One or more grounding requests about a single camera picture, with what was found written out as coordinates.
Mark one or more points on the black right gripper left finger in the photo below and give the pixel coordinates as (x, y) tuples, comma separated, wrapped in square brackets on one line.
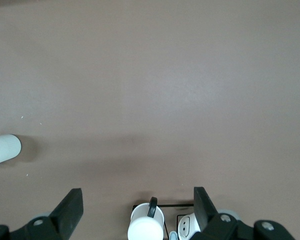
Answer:
[(62, 215)]

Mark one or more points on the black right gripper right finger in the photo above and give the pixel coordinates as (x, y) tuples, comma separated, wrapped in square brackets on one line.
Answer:
[(210, 220)]

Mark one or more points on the white mug with face print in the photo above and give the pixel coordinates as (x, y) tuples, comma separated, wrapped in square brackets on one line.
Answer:
[(187, 225)]

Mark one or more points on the white mug with grey inside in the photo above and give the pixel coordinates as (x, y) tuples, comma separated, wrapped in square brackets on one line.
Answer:
[(7, 147)]

